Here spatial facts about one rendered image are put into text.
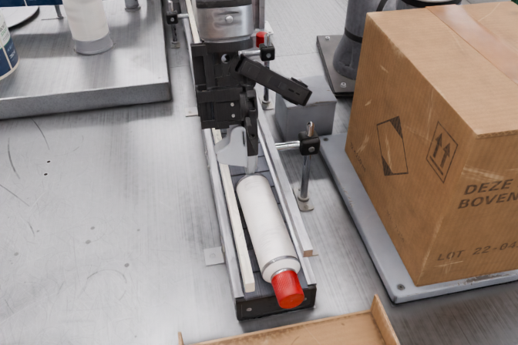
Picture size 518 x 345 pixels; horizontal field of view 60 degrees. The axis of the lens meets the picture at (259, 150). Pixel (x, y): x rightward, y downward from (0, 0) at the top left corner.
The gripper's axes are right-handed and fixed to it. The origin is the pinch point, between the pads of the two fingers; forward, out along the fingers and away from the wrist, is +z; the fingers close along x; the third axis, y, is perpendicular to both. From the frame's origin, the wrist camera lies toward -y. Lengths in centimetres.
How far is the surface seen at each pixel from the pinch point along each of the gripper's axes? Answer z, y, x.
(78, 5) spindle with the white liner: -25, 29, -46
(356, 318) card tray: 15.9, -9.8, 17.5
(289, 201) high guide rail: 0.2, -2.8, 11.6
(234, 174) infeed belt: 2.6, 2.3, -5.5
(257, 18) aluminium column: -17, -14, -65
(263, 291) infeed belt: 10.4, 2.2, 15.6
